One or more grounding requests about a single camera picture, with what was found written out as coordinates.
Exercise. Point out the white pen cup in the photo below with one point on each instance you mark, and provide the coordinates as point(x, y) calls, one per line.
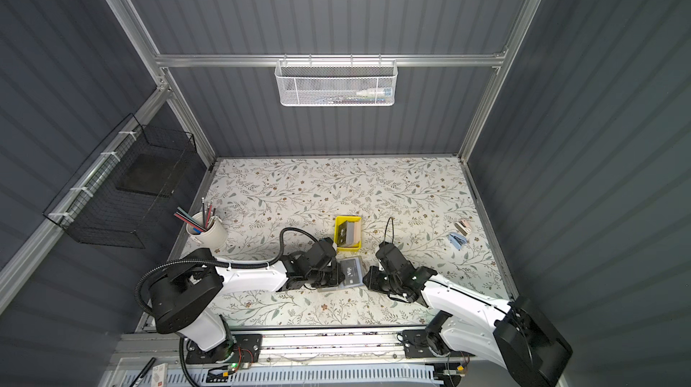
point(214, 238)

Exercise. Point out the aluminium frame post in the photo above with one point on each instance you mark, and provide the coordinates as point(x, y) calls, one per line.
point(134, 27)

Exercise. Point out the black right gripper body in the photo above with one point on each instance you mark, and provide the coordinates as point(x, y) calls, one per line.
point(395, 283)

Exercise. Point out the yellow plastic tray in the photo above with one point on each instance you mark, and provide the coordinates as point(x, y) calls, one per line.
point(339, 232)

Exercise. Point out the blue small clip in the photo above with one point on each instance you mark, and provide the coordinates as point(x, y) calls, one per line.
point(457, 240)

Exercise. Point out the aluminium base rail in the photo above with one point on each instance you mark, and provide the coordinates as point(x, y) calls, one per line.
point(367, 345)

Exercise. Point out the white wire mesh basket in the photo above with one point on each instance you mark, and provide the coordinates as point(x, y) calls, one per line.
point(333, 86)

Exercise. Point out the black wire basket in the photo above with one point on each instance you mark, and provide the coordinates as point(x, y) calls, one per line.
point(122, 199)

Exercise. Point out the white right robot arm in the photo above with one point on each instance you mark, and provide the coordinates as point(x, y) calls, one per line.
point(514, 334)

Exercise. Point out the white slotted cable duct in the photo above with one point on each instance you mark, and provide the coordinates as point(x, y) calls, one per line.
point(319, 374)

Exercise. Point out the white tube in basket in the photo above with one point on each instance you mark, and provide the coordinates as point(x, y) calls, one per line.
point(376, 93)

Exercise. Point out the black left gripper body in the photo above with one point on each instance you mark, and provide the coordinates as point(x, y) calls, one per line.
point(316, 280)

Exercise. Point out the coloured pens in cup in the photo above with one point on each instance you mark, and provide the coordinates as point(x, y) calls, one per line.
point(199, 222)

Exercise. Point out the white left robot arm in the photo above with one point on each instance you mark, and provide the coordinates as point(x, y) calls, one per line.
point(178, 294)

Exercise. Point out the pink white small clip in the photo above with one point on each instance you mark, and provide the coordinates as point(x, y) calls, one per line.
point(463, 227)

